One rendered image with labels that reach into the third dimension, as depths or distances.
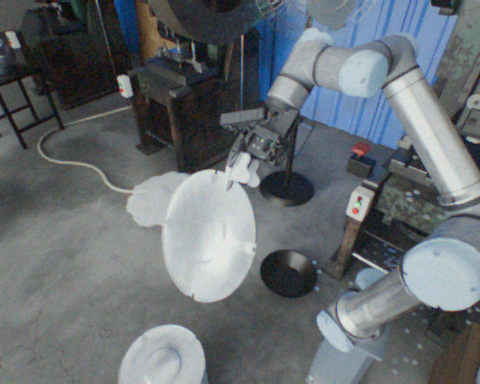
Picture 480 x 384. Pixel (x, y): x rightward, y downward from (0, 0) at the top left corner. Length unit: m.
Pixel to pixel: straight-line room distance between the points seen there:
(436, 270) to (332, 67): 0.39
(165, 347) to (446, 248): 0.99
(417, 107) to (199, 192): 0.48
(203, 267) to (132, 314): 1.07
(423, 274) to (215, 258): 0.39
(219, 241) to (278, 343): 1.02
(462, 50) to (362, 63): 0.76
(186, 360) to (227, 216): 0.72
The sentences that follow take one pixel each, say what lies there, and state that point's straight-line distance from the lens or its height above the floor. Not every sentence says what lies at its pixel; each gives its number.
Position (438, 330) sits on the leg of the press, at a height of 0.07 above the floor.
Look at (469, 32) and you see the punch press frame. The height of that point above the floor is 1.21.
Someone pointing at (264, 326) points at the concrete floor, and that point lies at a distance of 1.67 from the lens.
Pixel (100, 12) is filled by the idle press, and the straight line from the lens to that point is 3.81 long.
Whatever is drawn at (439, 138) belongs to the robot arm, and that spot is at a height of 1.17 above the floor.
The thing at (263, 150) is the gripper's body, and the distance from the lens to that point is 0.65.
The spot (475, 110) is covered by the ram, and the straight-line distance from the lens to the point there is 1.41.
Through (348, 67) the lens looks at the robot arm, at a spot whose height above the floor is 1.29.
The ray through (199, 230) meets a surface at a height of 0.95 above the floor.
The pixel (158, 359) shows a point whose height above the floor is 0.31.
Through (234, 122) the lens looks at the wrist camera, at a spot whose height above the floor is 1.15.
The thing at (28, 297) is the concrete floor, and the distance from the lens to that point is 2.04.
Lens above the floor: 1.49
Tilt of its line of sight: 41 degrees down
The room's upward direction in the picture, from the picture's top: straight up
